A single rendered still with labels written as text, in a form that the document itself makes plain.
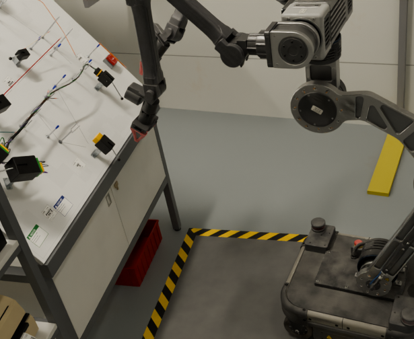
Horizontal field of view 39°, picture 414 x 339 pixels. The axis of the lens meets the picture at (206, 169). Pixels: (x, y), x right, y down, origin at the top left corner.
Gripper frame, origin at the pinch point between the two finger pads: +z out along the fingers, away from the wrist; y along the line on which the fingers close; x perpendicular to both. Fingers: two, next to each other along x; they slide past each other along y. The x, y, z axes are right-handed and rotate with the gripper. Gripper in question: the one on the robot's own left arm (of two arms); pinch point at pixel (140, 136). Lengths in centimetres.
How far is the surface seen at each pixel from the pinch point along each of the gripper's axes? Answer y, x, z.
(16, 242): 66, -7, 3
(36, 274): 64, 1, 17
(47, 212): 39.8, -12.1, 18.4
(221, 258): -41, 52, 91
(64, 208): 32.9, -8.9, 20.7
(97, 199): 16.6, -3.7, 27.0
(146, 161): -38, -5, 52
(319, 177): -123, 79, 75
